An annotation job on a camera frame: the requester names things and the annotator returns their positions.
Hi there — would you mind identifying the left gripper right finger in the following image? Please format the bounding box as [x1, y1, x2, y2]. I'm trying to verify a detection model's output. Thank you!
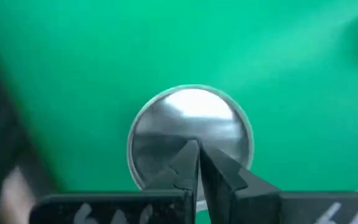
[200, 145, 358, 224]

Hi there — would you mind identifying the tall cherries can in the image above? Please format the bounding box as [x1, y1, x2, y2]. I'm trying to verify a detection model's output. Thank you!
[126, 83, 255, 212]

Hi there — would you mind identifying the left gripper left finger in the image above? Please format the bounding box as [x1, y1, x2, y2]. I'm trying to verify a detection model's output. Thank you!
[29, 139, 200, 224]

